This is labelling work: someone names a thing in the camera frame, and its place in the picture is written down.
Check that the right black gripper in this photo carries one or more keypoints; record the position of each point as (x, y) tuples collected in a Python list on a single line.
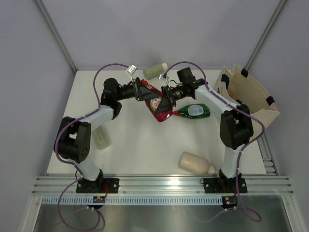
[(168, 100)]

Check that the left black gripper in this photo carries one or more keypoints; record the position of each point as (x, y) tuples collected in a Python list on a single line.
[(141, 93)]

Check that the large magenta dish soap bottle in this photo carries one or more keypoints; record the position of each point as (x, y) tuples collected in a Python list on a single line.
[(153, 104)]

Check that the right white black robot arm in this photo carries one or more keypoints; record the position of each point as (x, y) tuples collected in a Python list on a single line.
[(236, 126)]

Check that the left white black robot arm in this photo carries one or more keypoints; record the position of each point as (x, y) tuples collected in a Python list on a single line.
[(72, 144)]

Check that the beige canvas tote bag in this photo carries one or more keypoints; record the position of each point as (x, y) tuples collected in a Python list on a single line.
[(237, 86)]

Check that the sage green bottle white cap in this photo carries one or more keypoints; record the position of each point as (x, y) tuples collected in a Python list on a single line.
[(155, 71)]

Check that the green dish soap bottle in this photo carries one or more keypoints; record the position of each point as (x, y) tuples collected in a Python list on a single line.
[(193, 111)]

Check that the beige cream bottle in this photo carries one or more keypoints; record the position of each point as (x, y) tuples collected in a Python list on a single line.
[(196, 164)]

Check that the pale green translucent bottle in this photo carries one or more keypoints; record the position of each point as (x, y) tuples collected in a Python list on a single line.
[(100, 138)]

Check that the right small circuit board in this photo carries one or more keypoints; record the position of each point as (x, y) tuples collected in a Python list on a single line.
[(229, 202)]

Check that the small circuit board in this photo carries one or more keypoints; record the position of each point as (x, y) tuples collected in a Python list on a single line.
[(99, 199), (229, 202)]

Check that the left small circuit board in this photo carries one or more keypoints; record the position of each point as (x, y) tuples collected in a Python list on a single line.
[(99, 199)]

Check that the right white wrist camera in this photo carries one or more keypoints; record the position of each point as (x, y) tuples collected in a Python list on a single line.
[(164, 77)]

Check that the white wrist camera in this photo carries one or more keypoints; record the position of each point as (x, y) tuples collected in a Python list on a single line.
[(164, 77), (130, 71)]

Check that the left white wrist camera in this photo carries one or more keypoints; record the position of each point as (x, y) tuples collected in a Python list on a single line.
[(130, 71)]

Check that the left aluminium frame post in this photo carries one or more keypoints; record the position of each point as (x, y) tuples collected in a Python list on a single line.
[(55, 34)]

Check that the aluminium frame post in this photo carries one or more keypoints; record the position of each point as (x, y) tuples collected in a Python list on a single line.
[(55, 34), (266, 32)]

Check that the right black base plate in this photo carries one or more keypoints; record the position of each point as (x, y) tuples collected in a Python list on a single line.
[(217, 185)]

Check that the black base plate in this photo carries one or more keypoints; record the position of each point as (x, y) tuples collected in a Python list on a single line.
[(217, 185), (103, 185)]

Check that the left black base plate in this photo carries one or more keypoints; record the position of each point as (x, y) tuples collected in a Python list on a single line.
[(103, 185)]

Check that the aluminium mounting rail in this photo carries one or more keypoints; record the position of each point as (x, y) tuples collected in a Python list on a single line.
[(168, 185)]

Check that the white slotted cable duct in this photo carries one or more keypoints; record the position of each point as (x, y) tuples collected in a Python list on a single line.
[(135, 200)]

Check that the right aluminium frame post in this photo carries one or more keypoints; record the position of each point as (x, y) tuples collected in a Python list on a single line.
[(266, 32)]

